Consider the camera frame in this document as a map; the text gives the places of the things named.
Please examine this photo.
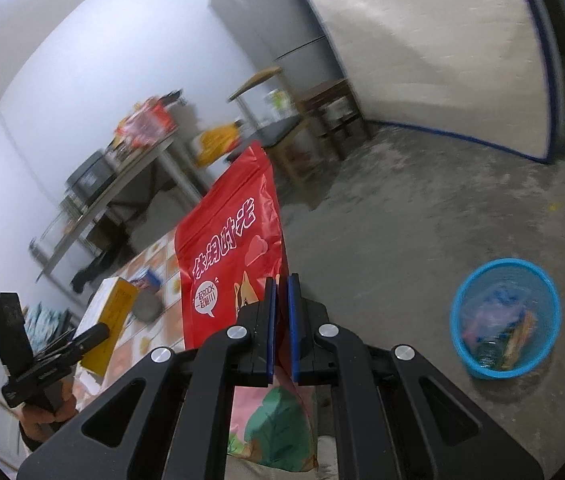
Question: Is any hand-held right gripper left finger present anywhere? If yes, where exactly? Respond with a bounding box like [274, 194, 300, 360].
[16, 276, 279, 480]

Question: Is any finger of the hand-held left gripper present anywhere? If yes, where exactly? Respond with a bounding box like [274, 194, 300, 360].
[35, 323, 110, 367]

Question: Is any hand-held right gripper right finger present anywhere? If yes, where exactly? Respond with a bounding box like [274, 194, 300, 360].
[287, 273, 546, 480]

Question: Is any red snack pouch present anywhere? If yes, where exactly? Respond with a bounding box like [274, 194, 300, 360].
[175, 141, 321, 473]

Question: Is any blue mesh wastebasket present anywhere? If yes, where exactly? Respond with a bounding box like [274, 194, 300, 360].
[450, 258, 562, 379]

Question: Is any clear gold-trimmed wrapper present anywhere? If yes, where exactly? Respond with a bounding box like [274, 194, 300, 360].
[503, 310, 538, 368]

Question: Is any person's left hand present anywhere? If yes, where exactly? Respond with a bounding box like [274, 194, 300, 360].
[17, 379, 79, 453]

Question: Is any yellow white cardboard box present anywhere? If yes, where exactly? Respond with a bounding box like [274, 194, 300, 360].
[76, 276, 140, 378]

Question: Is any blue floral cloth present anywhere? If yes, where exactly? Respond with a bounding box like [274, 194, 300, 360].
[22, 302, 76, 356]

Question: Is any grey pouch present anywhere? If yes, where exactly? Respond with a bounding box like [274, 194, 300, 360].
[132, 287, 163, 323]

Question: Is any dark cloth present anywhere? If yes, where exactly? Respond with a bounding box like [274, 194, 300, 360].
[70, 240, 133, 293]

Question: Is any small blue packet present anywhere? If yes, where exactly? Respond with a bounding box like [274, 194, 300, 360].
[135, 267, 163, 291]

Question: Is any folding table with tiled cloth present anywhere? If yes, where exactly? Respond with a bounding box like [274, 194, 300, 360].
[70, 227, 198, 411]

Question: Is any grey rice cooker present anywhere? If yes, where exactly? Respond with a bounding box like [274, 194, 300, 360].
[65, 150, 116, 201]

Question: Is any grey side table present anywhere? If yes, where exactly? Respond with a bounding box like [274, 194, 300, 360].
[30, 132, 208, 281]

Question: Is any large yellow plastic bag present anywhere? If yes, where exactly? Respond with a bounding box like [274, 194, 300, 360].
[195, 120, 246, 168]

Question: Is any wooden chair with black seat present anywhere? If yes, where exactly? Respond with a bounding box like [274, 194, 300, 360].
[227, 66, 323, 188]

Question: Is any red plastic bag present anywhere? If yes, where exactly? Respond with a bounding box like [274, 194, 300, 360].
[115, 97, 173, 148]

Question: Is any green white carton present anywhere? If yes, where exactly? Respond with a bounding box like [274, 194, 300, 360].
[268, 89, 293, 116]

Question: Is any dark wooden stool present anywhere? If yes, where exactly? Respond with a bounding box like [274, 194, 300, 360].
[297, 79, 371, 161]

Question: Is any white mattress with blue edge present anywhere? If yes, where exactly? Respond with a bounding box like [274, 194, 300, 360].
[282, 0, 563, 163]

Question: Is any grey refrigerator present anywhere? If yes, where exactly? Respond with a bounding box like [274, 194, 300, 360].
[210, 0, 346, 88]

